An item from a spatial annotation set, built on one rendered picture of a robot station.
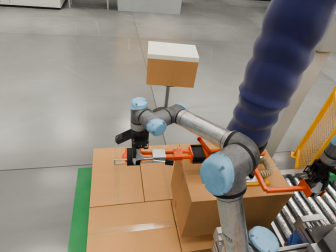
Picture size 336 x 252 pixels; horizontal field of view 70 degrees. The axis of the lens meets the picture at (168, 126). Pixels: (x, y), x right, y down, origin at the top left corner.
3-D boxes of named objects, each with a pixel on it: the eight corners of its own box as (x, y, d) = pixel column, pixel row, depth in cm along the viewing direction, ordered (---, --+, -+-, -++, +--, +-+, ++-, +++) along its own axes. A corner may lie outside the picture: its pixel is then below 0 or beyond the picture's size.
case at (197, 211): (244, 179, 191) (262, 143, 166) (267, 228, 161) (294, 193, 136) (170, 184, 180) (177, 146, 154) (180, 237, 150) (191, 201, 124)
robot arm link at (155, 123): (174, 117, 101) (158, 104, 107) (153, 126, 95) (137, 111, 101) (172, 131, 106) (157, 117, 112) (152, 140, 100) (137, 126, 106)
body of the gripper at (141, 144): (148, 150, 120) (149, 132, 112) (130, 151, 119) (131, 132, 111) (146, 140, 126) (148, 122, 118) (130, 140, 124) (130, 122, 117)
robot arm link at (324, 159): (334, 148, 111) (346, 161, 105) (329, 155, 114) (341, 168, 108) (320, 148, 110) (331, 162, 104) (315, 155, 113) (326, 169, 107)
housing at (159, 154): (163, 153, 135) (164, 148, 132) (165, 163, 129) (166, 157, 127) (151, 154, 133) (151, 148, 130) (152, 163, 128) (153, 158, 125)
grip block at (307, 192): (311, 183, 129) (316, 177, 126) (321, 197, 123) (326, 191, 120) (297, 184, 128) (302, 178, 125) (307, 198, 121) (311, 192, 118)
